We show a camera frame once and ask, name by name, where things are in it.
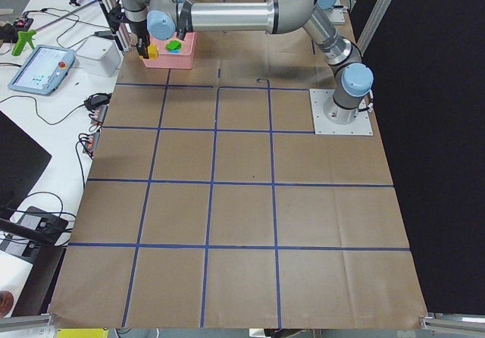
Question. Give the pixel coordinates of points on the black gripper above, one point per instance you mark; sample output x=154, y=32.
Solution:
x=142, y=37

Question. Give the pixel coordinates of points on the green toy block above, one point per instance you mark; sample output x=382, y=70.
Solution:
x=173, y=44

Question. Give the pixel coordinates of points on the yellow toy block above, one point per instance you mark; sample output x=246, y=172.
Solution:
x=152, y=51

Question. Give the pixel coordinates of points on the pink plastic box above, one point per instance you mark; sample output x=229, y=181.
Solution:
x=183, y=60

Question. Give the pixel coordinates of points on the white square box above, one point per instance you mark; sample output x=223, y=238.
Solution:
x=98, y=56

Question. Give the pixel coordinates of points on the teach pendant tablet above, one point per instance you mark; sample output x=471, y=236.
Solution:
x=43, y=71

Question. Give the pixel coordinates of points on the green plastic clamp tool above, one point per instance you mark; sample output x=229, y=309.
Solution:
x=23, y=38

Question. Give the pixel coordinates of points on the brown paper table cover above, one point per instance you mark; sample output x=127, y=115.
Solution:
x=211, y=202

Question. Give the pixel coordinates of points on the black monitor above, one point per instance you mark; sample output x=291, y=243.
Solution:
x=23, y=160

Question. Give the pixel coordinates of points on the aluminium frame post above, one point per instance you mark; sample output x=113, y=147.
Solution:
x=111, y=12

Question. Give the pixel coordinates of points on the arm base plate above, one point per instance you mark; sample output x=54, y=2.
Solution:
x=331, y=120
x=335, y=14

